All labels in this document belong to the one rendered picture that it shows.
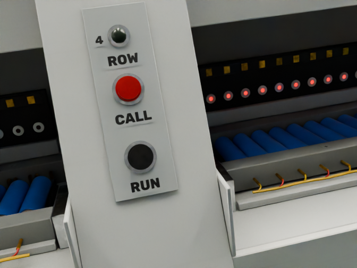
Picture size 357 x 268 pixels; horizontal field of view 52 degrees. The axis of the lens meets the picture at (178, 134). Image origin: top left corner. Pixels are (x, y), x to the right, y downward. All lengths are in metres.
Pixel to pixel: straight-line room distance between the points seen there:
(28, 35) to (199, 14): 0.11
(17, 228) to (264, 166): 0.20
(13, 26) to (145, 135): 0.11
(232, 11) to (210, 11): 0.02
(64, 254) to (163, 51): 0.16
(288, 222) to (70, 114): 0.17
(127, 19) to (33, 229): 0.16
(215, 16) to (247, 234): 0.15
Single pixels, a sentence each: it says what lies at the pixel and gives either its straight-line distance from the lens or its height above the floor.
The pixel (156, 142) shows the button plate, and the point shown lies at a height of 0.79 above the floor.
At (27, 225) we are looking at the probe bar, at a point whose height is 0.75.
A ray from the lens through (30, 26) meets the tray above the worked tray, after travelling 0.26.
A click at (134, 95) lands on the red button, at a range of 0.23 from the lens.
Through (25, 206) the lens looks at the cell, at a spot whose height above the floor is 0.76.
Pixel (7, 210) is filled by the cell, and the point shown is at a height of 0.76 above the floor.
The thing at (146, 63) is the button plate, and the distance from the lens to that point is 0.24.
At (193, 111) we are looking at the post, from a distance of 0.24.
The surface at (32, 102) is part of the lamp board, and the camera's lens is 0.40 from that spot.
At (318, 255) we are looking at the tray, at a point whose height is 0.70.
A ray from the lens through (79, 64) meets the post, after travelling 0.24.
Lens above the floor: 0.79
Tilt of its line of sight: 1 degrees up
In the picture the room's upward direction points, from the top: 10 degrees counter-clockwise
